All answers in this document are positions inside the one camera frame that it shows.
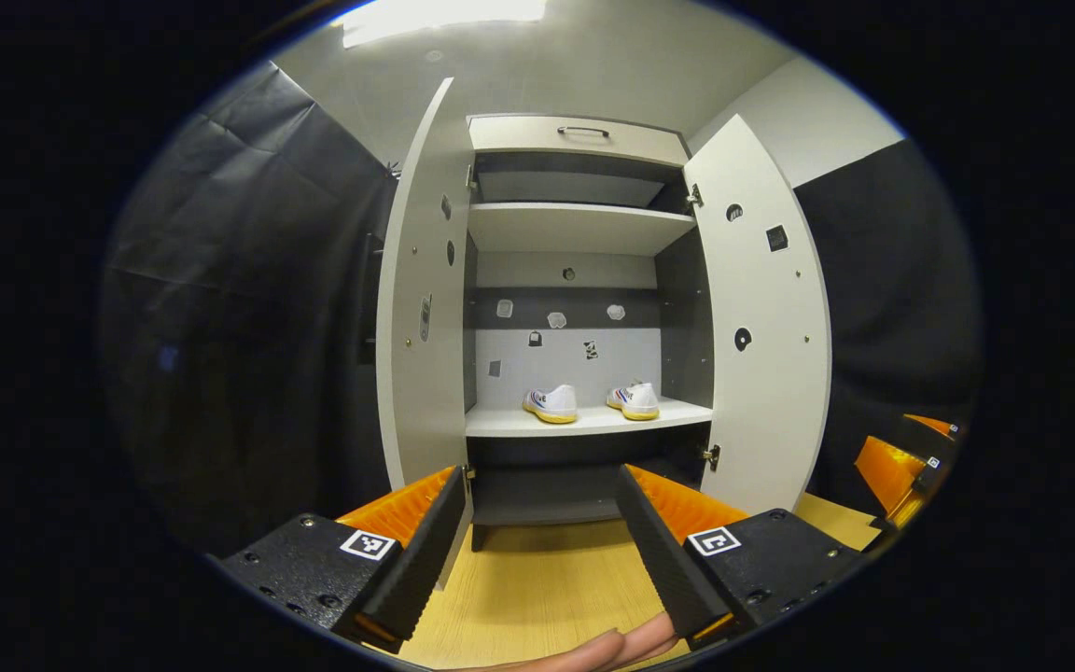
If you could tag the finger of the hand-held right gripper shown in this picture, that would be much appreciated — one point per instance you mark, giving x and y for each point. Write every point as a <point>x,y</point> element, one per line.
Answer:
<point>887,471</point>
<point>934,427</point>

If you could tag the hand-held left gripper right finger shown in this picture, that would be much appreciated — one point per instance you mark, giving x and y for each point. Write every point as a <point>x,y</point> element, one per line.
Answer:
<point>663,560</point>

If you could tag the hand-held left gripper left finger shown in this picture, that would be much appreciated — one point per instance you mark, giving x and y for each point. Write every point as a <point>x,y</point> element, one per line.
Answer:
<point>425,560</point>

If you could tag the white cabinet door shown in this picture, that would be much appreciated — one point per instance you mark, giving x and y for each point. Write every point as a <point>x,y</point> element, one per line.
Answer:
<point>771,411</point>
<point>425,392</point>

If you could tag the small white shoe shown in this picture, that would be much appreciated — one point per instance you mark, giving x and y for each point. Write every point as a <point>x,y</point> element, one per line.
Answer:
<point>551,403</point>
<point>635,401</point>

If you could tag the white shoe cabinet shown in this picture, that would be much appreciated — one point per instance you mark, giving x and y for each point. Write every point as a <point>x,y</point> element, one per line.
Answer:
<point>575,229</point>

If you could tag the white cabinet drawer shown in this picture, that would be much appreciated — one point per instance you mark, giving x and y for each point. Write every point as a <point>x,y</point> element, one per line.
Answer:
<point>528,138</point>

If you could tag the ceiling light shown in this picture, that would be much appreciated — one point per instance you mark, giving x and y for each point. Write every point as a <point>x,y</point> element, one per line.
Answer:
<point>444,17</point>

